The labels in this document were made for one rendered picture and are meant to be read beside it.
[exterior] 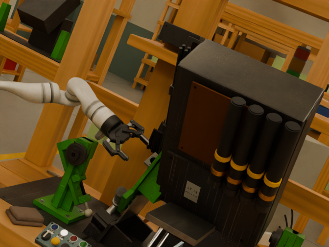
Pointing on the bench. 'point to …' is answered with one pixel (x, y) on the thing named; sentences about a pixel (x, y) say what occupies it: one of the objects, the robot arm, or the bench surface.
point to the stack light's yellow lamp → (296, 65)
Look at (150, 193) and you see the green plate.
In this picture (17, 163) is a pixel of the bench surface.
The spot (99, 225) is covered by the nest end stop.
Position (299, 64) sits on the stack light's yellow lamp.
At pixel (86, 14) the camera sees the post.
